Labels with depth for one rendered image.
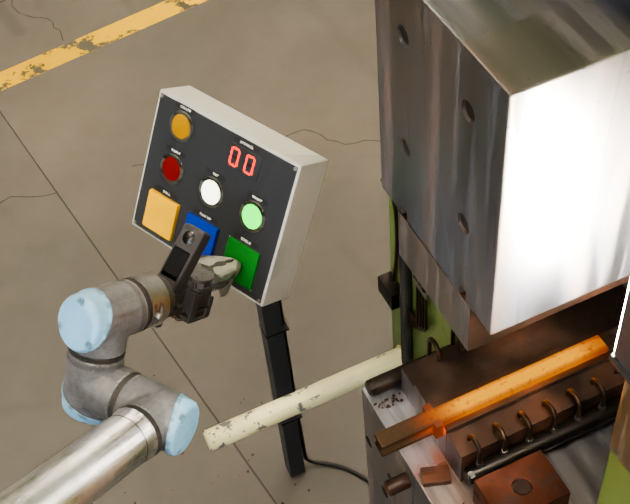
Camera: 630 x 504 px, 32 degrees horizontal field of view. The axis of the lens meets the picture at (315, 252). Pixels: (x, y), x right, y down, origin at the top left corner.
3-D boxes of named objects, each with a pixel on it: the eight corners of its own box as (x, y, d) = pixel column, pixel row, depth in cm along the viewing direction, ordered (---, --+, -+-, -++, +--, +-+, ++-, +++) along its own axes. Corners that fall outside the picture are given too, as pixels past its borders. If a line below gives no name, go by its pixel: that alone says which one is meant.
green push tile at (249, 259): (249, 291, 197) (259, 255, 193) (219, 272, 200) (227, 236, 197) (256, 289, 198) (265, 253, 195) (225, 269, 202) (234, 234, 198)
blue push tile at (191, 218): (207, 266, 201) (216, 230, 198) (178, 247, 204) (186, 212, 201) (214, 264, 202) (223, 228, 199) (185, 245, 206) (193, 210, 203)
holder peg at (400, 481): (390, 499, 181) (390, 491, 179) (382, 486, 183) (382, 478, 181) (411, 489, 182) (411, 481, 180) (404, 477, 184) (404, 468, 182)
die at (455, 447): (460, 482, 176) (461, 454, 169) (401, 389, 188) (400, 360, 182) (679, 380, 185) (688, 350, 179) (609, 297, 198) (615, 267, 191)
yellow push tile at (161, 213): (169, 242, 206) (177, 206, 202) (141, 224, 209) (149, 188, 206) (175, 240, 207) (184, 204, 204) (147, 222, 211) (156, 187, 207)
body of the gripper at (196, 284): (181, 295, 194) (131, 312, 185) (191, 253, 191) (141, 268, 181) (212, 316, 191) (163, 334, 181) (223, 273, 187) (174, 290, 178)
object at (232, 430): (213, 458, 219) (209, 445, 215) (203, 438, 222) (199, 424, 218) (409, 373, 229) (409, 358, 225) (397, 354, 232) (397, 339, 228)
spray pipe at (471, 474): (470, 490, 172) (471, 480, 170) (461, 474, 174) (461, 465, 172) (655, 403, 180) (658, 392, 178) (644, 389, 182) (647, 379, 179)
